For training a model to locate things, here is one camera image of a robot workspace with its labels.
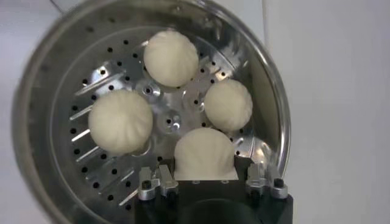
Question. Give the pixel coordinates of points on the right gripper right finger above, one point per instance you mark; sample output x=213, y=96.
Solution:
x=259, y=179

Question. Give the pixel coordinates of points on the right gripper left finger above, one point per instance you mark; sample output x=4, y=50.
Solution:
x=158, y=182

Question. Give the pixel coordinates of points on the white steamed baozi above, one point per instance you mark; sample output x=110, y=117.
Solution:
x=120, y=121
x=170, y=58
x=228, y=105
x=204, y=152

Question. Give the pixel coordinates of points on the stainless steel steamer basket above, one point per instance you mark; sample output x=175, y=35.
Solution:
x=61, y=61

